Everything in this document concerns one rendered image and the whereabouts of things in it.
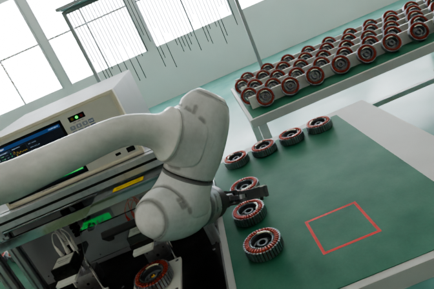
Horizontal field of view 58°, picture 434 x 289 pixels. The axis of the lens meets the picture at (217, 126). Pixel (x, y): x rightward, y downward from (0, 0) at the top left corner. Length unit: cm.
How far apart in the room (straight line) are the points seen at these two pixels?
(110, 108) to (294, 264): 65
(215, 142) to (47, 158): 28
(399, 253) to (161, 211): 59
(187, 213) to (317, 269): 44
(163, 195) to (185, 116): 14
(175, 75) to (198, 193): 676
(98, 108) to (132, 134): 48
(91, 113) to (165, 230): 54
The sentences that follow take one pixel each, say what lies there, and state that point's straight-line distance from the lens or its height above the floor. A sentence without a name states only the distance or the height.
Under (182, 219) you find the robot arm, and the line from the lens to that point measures 71.
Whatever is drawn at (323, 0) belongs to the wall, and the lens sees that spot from 780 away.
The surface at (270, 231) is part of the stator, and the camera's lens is 116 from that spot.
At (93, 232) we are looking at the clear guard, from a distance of 101.
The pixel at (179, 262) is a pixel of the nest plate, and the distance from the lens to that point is 123.
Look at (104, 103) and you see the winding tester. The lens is 113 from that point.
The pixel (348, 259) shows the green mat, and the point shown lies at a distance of 105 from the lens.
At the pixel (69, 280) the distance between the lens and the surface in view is 128.
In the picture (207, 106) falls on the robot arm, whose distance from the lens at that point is 70.
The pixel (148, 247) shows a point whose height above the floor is 88.
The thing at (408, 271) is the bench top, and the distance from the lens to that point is 101.
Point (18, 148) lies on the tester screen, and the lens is 123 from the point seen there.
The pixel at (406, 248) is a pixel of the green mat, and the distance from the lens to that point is 105.
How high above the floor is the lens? 144
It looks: 17 degrees down
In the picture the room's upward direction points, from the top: 24 degrees counter-clockwise
